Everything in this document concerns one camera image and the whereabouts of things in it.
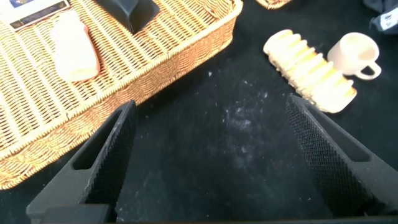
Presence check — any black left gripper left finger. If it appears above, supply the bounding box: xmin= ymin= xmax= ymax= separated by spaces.
xmin=25 ymin=99 xmax=139 ymax=223

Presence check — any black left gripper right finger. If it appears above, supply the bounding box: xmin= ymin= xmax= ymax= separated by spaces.
xmin=285 ymin=93 xmax=398 ymax=218

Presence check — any striped orange bread roll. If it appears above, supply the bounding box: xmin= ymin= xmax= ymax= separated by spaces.
xmin=262 ymin=29 xmax=358 ymax=114

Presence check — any cream ceramic mug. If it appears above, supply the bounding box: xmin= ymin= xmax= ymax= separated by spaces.
xmin=326 ymin=32 xmax=382 ymax=81

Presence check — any pink detergent bottle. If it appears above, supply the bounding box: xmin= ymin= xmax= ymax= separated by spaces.
xmin=51 ymin=11 xmax=101 ymax=83

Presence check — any black glasses case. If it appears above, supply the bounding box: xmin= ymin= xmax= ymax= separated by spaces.
xmin=96 ymin=0 xmax=161 ymax=34

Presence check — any grey towel with tag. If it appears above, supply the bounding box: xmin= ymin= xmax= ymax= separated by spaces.
xmin=363 ymin=0 xmax=398 ymax=35

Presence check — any small gold card box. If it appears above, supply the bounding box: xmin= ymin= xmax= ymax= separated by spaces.
xmin=0 ymin=0 xmax=71 ymax=32

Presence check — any wicker basket with pink handles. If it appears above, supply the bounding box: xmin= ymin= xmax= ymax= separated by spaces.
xmin=0 ymin=0 xmax=244 ymax=190
xmin=254 ymin=0 xmax=293 ymax=10

